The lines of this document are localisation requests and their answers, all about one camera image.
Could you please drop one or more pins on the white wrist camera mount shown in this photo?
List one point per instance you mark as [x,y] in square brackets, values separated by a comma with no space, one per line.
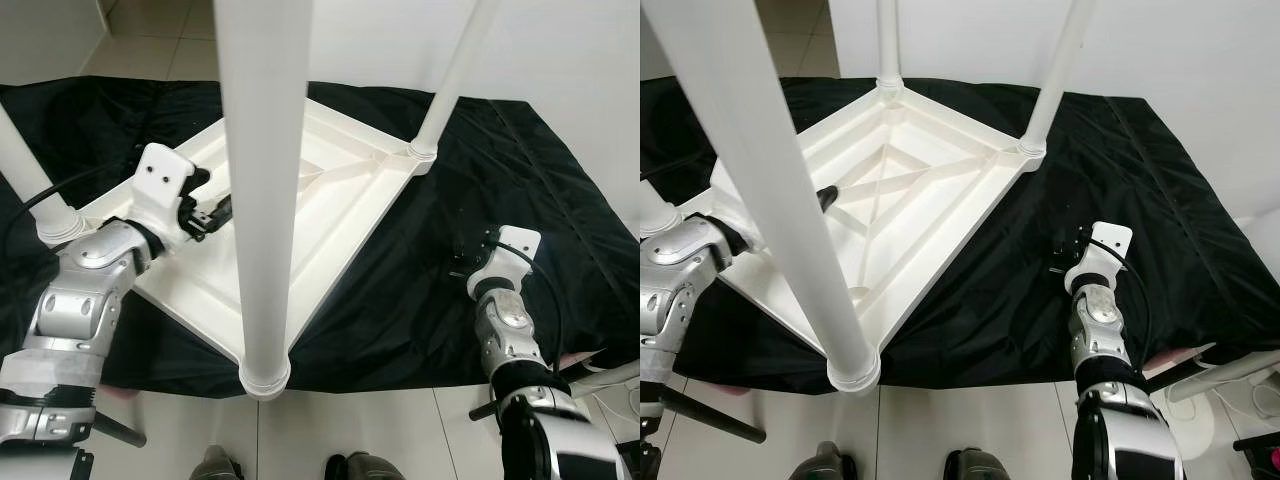
[1108,242]
[160,180]
[515,245]

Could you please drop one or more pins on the black magenta appliance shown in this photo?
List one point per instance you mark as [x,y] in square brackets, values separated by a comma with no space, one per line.
[630,460]
[1260,452]

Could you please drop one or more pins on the grey robot right leg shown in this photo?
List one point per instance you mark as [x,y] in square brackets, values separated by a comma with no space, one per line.
[978,466]
[368,468]

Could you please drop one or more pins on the white plastic table leg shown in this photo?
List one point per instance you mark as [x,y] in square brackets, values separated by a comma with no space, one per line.
[262,150]
[25,165]
[890,40]
[770,150]
[1060,70]
[655,218]
[455,70]

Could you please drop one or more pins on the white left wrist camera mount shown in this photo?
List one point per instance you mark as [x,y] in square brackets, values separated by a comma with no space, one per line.
[160,180]

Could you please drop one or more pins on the grey robot leg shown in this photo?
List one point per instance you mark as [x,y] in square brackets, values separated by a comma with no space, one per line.
[216,465]
[368,468]
[822,463]
[978,466]

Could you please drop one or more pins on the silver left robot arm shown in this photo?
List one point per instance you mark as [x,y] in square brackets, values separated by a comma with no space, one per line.
[80,300]
[680,290]

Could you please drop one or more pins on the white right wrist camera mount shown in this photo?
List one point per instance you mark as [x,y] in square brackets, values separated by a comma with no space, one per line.
[515,245]
[1108,242]

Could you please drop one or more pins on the dark metal table leg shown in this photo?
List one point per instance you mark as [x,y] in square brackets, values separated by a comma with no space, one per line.
[585,368]
[1185,372]
[118,428]
[715,415]

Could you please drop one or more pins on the white floor fan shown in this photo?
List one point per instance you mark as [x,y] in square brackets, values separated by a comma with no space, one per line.
[1195,420]
[615,385]

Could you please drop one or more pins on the black fabric table cover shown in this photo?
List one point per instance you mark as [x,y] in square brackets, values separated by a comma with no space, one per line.
[1150,180]
[520,180]

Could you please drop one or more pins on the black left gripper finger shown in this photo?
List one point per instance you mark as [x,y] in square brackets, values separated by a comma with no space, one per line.
[219,210]
[830,197]
[200,179]

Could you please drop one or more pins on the grey robot left leg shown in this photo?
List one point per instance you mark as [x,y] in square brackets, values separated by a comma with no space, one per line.
[216,465]
[822,463]

